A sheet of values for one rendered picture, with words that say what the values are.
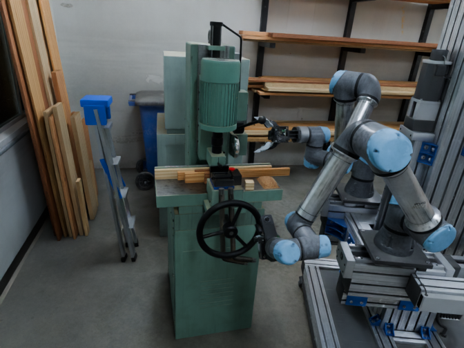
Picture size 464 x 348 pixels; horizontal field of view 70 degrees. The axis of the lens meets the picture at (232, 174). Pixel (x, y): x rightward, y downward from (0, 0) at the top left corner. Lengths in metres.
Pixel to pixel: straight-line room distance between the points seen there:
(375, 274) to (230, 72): 1.03
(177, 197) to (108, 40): 2.57
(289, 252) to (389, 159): 0.40
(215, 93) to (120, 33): 2.44
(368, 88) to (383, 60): 3.00
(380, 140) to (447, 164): 0.62
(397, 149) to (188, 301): 1.30
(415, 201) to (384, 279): 0.46
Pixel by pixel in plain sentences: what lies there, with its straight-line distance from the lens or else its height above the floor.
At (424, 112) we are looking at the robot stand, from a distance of 1.58.
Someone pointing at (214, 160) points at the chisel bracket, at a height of 1.02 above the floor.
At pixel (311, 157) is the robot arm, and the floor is 1.08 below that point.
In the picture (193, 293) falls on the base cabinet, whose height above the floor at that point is 0.32.
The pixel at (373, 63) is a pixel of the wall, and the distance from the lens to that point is 4.56.
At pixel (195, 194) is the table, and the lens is 1.51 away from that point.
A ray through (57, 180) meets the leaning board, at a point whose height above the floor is 0.50.
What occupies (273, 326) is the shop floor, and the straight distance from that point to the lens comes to 2.17.
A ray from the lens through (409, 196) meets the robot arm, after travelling 1.18.
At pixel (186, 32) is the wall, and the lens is 3.79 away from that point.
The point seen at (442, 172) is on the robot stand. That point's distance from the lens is 1.61.
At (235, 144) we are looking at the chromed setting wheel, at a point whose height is 1.05.
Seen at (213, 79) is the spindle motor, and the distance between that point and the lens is 1.46.
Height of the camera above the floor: 1.59
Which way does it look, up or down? 23 degrees down
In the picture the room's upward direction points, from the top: 4 degrees clockwise
